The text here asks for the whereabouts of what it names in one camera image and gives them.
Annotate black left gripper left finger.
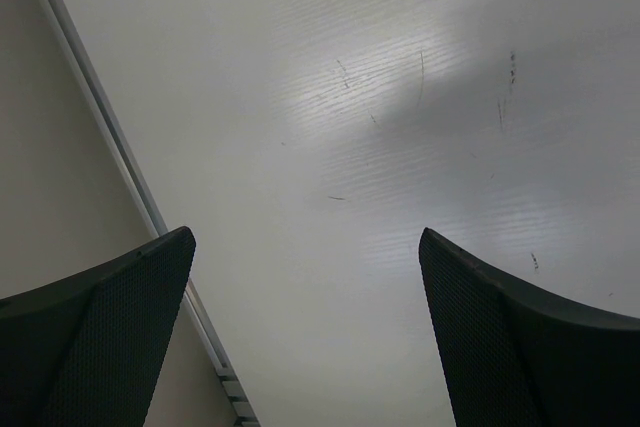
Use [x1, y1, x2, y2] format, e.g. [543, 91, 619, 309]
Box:
[1, 227, 196, 426]

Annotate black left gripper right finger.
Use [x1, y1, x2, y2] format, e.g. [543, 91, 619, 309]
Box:
[419, 229, 639, 426]

